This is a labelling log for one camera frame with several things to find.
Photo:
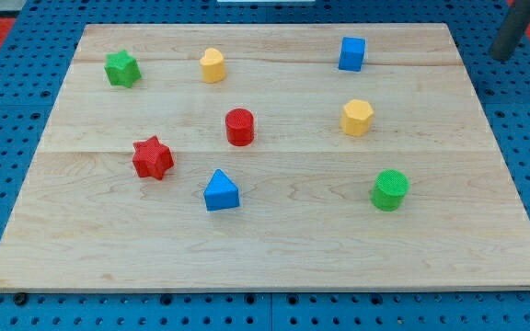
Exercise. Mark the red cylinder block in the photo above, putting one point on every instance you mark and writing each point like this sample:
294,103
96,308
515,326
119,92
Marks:
239,124

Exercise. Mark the green star block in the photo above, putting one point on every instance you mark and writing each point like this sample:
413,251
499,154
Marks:
122,69

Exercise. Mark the wooden board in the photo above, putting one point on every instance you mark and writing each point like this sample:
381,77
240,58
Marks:
85,222

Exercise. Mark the dark grey robot stylus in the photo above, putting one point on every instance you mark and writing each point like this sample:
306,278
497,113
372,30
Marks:
511,31

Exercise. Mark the green cylinder block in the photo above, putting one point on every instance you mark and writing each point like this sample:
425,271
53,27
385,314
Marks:
390,189

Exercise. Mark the blue cube block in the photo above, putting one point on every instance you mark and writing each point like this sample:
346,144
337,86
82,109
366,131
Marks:
352,53

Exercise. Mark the yellow heart block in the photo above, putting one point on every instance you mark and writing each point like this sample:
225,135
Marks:
212,64

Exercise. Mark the yellow hexagon block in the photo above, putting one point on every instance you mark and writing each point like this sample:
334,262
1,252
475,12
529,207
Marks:
356,117

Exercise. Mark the red star block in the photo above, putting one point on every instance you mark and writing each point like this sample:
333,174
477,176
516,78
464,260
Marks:
151,158

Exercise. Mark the blue triangle block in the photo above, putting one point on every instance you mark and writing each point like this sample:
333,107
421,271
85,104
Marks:
221,192

